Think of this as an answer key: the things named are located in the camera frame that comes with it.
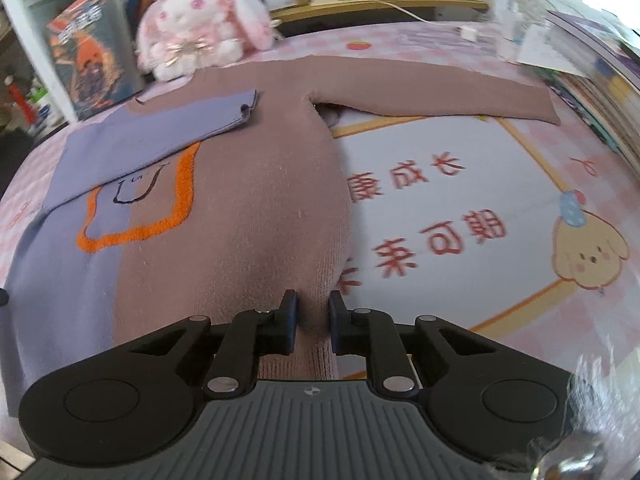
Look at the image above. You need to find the purple and pink sweater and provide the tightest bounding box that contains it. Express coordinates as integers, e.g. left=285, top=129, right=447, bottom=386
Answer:
left=1, top=56, right=559, bottom=415

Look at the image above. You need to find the pink checkered desk mat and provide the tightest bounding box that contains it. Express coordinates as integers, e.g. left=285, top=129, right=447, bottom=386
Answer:
left=1, top=24, right=639, bottom=370

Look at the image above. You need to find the red hanging tassel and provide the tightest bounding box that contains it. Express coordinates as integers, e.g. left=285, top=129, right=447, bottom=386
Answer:
left=4, top=75, right=32, bottom=122

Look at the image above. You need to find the wooden bookshelf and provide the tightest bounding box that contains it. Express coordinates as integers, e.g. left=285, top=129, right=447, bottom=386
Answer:
left=0, top=0, right=501, bottom=126

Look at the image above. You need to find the Harry Potter book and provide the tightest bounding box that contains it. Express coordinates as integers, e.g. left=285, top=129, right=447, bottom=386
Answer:
left=47, top=0, right=144, bottom=120

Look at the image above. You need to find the white charger plug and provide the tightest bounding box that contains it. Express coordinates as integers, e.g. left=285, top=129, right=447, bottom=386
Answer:
left=460, top=25, right=480, bottom=42

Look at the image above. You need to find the pink white bunny plush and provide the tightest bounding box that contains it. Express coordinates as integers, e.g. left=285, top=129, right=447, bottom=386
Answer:
left=136, top=0, right=277, bottom=81

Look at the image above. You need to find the white paper note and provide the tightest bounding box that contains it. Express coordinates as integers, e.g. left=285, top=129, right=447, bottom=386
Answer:
left=515, top=25, right=586, bottom=77

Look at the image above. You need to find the stack of books right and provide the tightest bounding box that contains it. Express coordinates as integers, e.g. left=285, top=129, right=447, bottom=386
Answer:
left=533, top=10, right=639, bottom=172

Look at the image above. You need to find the white charger cable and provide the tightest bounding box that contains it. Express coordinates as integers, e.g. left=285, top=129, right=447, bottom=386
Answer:
left=374, top=0, right=464, bottom=32

